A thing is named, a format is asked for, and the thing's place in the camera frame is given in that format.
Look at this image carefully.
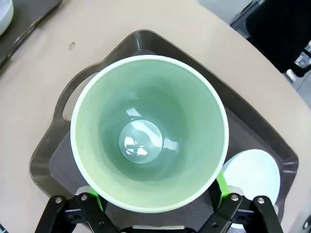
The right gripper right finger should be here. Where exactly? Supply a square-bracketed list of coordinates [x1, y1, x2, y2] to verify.
[201, 171, 285, 233]

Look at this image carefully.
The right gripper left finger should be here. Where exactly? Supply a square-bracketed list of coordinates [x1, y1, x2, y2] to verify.
[34, 185, 122, 233]

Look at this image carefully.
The light blue bowl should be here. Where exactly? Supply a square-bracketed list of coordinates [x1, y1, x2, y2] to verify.
[221, 149, 281, 207]

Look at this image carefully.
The light green tall cup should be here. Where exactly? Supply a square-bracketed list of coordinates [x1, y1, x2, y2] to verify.
[70, 54, 229, 214]

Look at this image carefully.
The white bowl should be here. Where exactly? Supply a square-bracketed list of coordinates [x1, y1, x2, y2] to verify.
[0, 0, 14, 37]

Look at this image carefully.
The black chair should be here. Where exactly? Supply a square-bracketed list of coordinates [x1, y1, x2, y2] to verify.
[230, 0, 311, 78]

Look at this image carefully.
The dark brown handled tray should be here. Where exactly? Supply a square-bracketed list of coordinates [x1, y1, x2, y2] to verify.
[29, 29, 299, 229]
[0, 0, 64, 71]

